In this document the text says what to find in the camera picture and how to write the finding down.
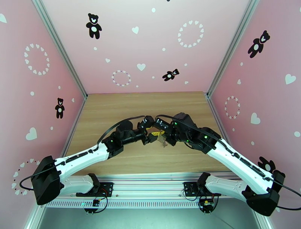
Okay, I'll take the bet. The aluminium mounting beam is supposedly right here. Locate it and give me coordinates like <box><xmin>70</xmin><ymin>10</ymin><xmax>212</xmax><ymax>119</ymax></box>
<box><xmin>57</xmin><ymin>174</ymin><xmax>238</xmax><ymax>201</ymax></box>

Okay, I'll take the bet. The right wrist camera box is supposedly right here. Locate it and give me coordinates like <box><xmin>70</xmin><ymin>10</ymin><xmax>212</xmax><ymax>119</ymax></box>
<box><xmin>154</xmin><ymin>118</ymin><xmax>175</xmax><ymax>135</ymax></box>

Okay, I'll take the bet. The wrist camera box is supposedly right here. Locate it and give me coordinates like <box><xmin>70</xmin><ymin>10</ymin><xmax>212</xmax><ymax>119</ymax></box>
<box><xmin>154</xmin><ymin>118</ymin><xmax>175</xmax><ymax>135</ymax></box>
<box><xmin>137</xmin><ymin>115</ymin><xmax>156</xmax><ymax>131</ymax></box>

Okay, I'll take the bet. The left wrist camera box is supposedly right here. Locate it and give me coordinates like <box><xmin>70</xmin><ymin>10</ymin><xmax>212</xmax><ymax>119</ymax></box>
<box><xmin>137</xmin><ymin>115</ymin><xmax>156</xmax><ymax>131</ymax></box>

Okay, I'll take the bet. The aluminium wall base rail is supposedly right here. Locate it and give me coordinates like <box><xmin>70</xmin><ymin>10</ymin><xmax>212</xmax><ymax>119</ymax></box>
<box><xmin>206</xmin><ymin>94</ymin><xmax>227</xmax><ymax>142</ymax></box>
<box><xmin>61</xmin><ymin>95</ymin><xmax>88</xmax><ymax>158</ymax></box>

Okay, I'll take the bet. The white slotted cable duct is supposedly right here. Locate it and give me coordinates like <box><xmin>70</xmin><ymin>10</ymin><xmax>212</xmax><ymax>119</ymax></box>
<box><xmin>46</xmin><ymin>200</ymin><xmax>246</xmax><ymax>209</ymax></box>

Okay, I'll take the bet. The small wired circuit board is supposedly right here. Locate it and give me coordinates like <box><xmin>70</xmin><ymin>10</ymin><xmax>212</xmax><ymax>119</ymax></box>
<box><xmin>198</xmin><ymin>195</ymin><xmax>220</xmax><ymax>215</ymax></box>
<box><xmin>83</xmin><ymin>196</ymin><xmax>109</xmax><ymax>215</ymax></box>

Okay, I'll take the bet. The aluminium corner post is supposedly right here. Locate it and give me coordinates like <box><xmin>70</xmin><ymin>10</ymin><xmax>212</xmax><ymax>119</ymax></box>
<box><xmin>206</xmin><ymin>0</ymin><xmax>259</xmax><ymax>98</ymax></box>
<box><xmin>32</xmin><ymin>0</ymin><xmax>88</xmax><ymax>98</ymax></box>

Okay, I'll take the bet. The aluminium frame post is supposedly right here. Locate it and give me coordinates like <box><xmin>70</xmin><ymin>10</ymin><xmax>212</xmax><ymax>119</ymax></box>
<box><xmin>257</xmin><ymin>215</ymin><xmax>273</xmax><ymax>229</ymax></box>
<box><xmin>23</xmin><ymin>205</ymin><xmax>46</xmax><ymax>229</ymax></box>

